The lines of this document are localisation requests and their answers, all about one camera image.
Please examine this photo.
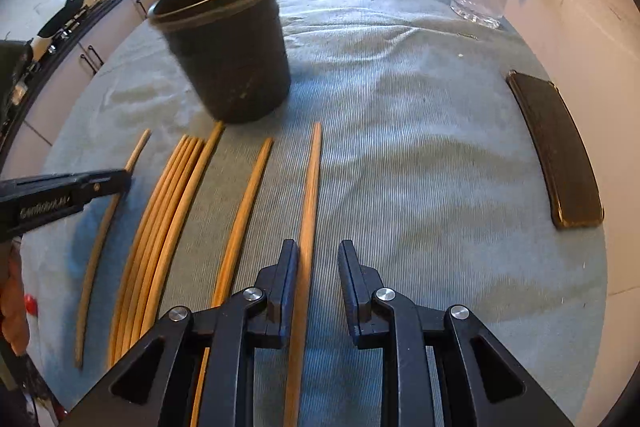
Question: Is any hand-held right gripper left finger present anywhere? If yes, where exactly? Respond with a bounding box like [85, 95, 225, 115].
[60, 238, 300, 427]

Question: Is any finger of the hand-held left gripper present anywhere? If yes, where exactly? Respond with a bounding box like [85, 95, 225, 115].
[0, 169, 134, 208]

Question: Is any bunch of wooden chopsticks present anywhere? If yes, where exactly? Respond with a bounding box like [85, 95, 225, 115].
[109, 122, 275, 427]

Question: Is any black plastic cup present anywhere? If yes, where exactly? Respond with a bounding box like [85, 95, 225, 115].
[149, 0, 292, 125]

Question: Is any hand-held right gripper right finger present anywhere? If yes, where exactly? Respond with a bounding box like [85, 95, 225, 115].
[337, 238, 576, 427]

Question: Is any black smartphone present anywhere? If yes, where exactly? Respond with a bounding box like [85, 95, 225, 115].
[506, 70, 605, 229]

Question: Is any blue-grey table cloth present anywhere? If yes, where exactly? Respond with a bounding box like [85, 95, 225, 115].
[15, 0, 608, 427]

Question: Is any black frying pan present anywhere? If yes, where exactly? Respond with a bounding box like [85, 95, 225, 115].
[37, 0, 91, 38]

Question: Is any person's left hand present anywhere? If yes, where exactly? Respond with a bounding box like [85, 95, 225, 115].
[0, 249, 30, 356]

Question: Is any wooden chopstick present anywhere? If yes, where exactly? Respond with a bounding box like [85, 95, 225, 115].
[283, 122, 323, 427]
[74, 129, 152, 369]

